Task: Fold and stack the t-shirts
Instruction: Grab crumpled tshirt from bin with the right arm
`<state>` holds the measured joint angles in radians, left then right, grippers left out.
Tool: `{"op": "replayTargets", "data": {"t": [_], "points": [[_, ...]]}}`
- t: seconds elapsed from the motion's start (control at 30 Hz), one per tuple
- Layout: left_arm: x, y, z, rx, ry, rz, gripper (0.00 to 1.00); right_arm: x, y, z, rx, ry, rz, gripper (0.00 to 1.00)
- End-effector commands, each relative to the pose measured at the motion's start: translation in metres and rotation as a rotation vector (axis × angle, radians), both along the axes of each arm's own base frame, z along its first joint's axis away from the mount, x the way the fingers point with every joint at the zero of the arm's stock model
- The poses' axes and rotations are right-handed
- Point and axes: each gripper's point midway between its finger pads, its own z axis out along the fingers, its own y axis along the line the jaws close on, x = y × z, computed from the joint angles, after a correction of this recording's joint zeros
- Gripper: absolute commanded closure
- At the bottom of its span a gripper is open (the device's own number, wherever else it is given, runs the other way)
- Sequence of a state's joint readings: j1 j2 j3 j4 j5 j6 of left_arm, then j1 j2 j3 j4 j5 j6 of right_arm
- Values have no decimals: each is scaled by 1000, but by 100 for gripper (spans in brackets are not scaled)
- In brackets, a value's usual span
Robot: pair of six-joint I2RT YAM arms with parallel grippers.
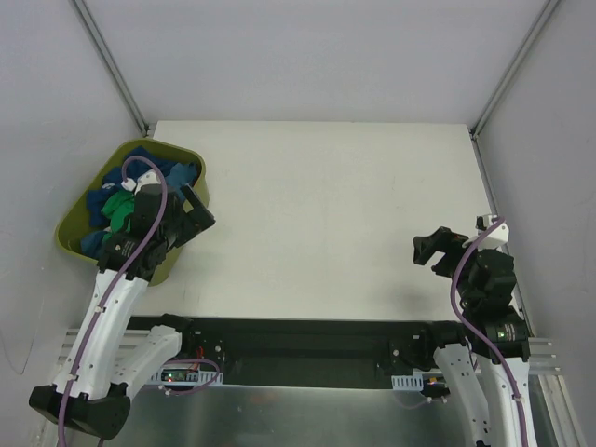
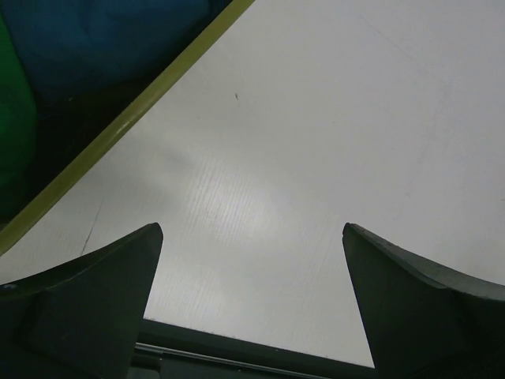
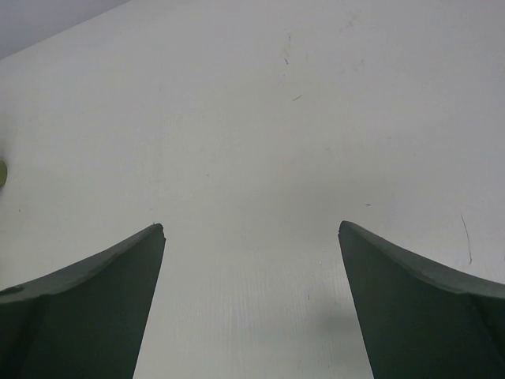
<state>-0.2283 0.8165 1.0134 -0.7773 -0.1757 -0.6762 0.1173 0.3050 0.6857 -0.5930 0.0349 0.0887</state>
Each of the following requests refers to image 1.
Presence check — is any left white cable duct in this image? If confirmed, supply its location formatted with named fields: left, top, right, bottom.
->
left=146, top=369, right=224, bottom=387

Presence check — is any right aluminium corner post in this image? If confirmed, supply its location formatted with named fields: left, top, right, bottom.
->
left=468, top=0, right=563, bottom=140

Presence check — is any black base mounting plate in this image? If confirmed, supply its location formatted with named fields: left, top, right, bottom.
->
left=157, top=316, right=448, bottom=387

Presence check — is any olive green plastic bin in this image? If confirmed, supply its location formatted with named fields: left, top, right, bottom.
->
left=56, top=139, right=209, bottom=286

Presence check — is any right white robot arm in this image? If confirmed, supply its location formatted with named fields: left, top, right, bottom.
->
left=413, top=216, right=537, bottom=446

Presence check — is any green t shirt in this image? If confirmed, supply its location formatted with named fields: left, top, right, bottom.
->
left=102, top=190, right=135, bottom=233

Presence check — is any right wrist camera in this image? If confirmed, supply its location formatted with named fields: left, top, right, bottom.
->
left=476, top=214, right=509, bottom=250

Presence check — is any right white cable duct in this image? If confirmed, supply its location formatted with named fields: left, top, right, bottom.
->
left=391, top=373, right=424, bottom=392

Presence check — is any aluminium frame rail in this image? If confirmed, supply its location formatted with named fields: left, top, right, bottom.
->
left=57, top=329, right=562, bottom=375

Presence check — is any white cable duct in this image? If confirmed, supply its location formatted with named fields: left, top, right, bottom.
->
left=146, top=369, right=224, bottom=387
left=391, top=373, right=424, bottom=392

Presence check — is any aluminium corner post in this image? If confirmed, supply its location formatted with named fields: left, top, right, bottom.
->
left=468, top=0, right=563, bottom=140
left=70, top=0, right=151, bottom=137

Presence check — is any blue printed t shirt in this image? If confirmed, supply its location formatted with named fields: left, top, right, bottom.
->
left=80, top=145, right=201, bottom=260

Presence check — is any left aluminium corner post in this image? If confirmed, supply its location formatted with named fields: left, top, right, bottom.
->
left=70, top=0, right=151, bottom=137

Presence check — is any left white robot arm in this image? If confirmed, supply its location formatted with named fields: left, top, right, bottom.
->
left=29, top=184, right=215, bottom=440

